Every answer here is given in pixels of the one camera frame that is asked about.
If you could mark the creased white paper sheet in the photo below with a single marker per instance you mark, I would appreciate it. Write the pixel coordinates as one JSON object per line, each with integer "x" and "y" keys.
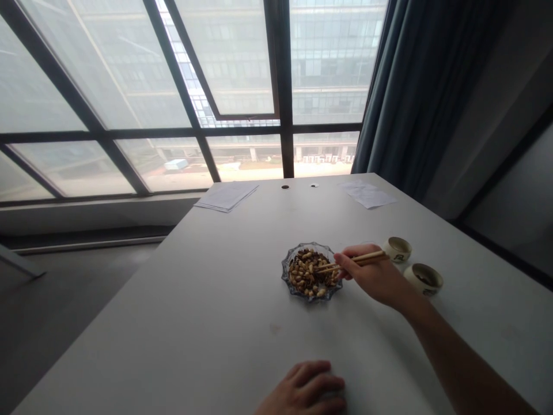
{"x": 367, "y": 193}

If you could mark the scalloped glass dish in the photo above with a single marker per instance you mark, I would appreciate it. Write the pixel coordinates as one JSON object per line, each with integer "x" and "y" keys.
{"x": 288, "y": 283}

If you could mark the dark brown nut pieces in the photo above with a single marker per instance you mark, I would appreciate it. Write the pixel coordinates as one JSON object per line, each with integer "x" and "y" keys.
{"x": 427, "y": 279}

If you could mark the wooden chopstick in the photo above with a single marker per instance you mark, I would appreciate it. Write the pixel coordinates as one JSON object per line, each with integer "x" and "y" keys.
{"x": 375, "y": 260}
{"x": 369, "y": 257}

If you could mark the person's right fingers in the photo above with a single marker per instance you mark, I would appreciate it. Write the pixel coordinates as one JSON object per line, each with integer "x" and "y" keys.
{"x": 343, "y": 264}

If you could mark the person's left hand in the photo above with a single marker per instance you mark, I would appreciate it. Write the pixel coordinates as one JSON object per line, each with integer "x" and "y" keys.
{"x": 298, "y": 391}

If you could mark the large black framed window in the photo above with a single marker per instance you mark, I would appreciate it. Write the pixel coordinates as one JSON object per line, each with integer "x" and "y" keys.
{"x": 181, "y": 86}

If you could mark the person's left fingers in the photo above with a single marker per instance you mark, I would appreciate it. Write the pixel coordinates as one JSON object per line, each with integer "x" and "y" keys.
{"x": 322, "y": 380}

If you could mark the dark framed glass partition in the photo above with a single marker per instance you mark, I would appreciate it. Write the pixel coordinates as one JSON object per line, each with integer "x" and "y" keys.
{"x": 514, "y": 194}

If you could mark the white ceramic cup black print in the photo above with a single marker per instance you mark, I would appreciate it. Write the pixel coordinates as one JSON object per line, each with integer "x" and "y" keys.
{"x": 395, "y": 251}
{"x": 421, "y": 285}

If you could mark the person's right hand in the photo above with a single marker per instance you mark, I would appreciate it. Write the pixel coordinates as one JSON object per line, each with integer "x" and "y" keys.
{"x": 376, "y": 281}

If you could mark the stack of white papers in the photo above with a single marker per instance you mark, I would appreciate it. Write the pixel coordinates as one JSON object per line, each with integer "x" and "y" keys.
{"x": 227, "y": 196}

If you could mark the blue grey curtain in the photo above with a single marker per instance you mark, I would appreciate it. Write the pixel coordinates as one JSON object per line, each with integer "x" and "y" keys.
{"x": 414, "y": 95}

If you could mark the pile of mixed nuts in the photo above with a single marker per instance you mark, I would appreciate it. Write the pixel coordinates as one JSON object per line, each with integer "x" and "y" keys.
{"x": 307, "y": 272}

